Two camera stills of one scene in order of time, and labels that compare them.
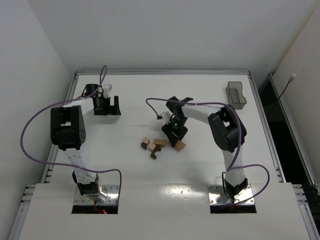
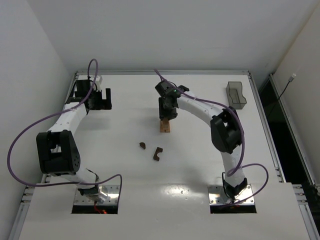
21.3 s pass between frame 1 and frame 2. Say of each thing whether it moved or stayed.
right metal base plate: stayed
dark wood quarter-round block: stayed
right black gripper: moved
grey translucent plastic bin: stayed
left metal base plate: stayed
